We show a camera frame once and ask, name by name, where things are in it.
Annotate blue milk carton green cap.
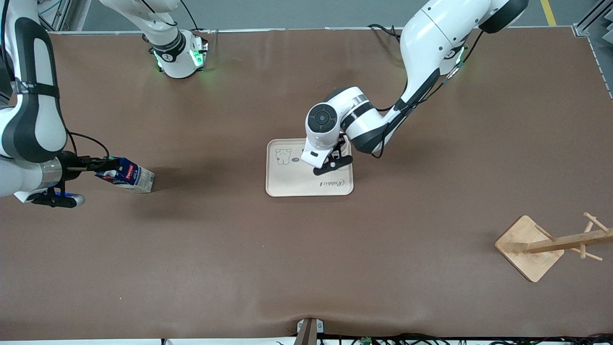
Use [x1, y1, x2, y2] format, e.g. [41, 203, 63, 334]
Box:
[94, 157, 155, 194]

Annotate cream tray with rabbit print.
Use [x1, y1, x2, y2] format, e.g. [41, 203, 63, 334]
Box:
[266, 138, 354, 197]

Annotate wooden cup rack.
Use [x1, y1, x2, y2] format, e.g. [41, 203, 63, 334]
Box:
[494, 212, 613, 283]

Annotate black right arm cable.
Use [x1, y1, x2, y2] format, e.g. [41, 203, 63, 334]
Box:
[67, 131, 110, 160]

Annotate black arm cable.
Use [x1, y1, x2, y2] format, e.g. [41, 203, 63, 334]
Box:
[371, 29, 484, 160]
[67, 131, 110, 160]

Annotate black left base cable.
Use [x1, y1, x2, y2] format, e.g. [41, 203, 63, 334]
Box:
[367, 23, 403, 42]

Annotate black base cable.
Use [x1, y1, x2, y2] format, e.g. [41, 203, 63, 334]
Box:
[139, 0, 202, 32]
[367, 23, 403, 42]

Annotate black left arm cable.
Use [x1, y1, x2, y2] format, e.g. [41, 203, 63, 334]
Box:
[371, 29, 484, 160]

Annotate aluminium frame profile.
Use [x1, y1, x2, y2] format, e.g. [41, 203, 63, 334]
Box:
[572, 0, 613, 38]
[36, 0, 91, 32]

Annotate black right base cable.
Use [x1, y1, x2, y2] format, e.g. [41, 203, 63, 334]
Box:
[139, 0, 202, 32]

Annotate metal table clamp bracket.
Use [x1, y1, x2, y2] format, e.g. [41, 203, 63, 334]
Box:
[296, 318, 325, 345]

